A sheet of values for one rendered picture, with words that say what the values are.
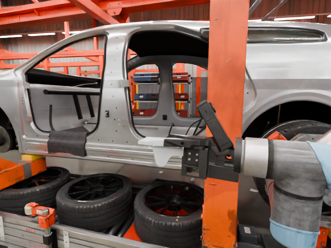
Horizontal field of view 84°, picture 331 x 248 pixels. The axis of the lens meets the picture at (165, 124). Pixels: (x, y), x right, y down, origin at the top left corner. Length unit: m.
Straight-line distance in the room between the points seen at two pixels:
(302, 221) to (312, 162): 0.10
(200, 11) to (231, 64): 10.46
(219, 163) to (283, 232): 0.16
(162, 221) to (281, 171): 1.12
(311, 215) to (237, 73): 0.64
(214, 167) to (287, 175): 0.13
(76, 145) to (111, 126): 0.41
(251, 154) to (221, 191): 0.65
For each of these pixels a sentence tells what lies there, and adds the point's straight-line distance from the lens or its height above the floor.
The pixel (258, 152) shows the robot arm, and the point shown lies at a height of 1.24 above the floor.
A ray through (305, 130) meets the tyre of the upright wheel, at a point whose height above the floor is 1.14.
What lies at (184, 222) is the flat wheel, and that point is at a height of 0.50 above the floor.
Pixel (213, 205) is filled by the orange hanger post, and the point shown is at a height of 0.79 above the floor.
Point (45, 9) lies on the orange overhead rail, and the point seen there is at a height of 3.20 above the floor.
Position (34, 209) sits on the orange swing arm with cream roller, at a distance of 1.85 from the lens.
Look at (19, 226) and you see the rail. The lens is 2.01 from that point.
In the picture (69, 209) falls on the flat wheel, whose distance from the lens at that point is 1.75.
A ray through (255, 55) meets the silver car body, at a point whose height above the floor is 1.62.
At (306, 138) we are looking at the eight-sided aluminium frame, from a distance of 1.31.
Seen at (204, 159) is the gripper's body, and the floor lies 1.21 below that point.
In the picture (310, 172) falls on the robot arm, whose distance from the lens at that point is 0.39.
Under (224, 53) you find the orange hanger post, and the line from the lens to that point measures 0.91.
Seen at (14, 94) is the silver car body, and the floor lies 1.36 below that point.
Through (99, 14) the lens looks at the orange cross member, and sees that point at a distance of 3.56.
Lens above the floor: 1.33
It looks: 8 degrees down
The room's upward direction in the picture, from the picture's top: straight up
